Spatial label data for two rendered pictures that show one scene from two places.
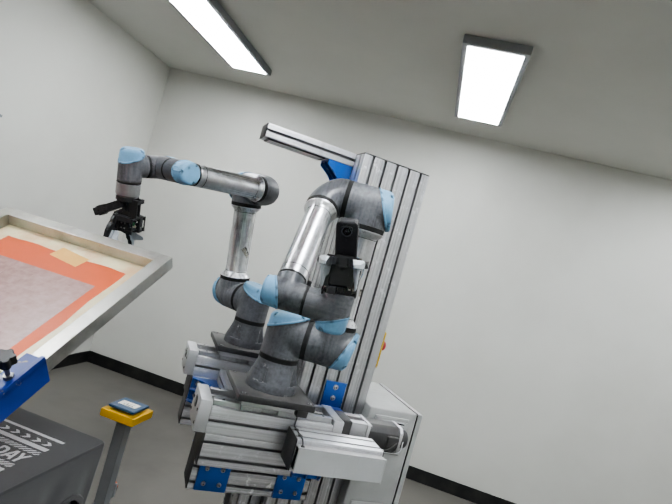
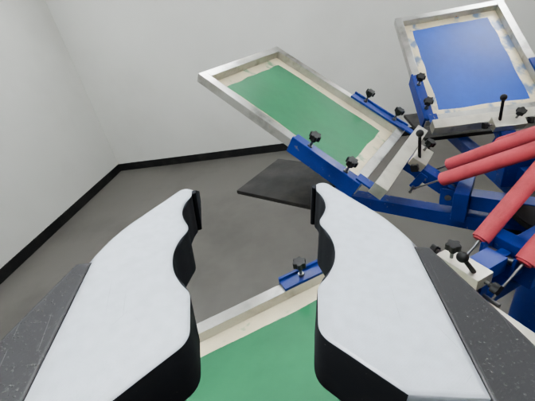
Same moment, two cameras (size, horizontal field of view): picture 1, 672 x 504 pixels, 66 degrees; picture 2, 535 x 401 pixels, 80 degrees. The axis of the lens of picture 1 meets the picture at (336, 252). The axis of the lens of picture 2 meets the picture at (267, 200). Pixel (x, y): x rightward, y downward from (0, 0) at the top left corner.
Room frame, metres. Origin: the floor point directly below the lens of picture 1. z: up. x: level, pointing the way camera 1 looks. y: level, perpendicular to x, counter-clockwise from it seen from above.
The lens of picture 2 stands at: (1.06, -0.01, 1.73)
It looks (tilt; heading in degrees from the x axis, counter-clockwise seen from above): 30 degrees down; 179
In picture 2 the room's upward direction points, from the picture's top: 11 degrees counter-clockwise
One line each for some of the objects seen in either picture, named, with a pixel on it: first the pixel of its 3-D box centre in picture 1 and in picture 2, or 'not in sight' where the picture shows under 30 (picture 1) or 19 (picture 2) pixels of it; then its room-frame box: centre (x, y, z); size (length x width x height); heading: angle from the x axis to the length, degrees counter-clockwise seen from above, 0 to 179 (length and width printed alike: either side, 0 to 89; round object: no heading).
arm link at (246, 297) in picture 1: (253, 301); not in sight; (1.99, 0.25, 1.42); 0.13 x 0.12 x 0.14; 51
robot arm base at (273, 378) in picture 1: (274, 370); not in sight; (1.52, 0.08, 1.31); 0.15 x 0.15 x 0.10
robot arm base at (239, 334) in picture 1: (246, 331); not in sight; (1.99, 0.25, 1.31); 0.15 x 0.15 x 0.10
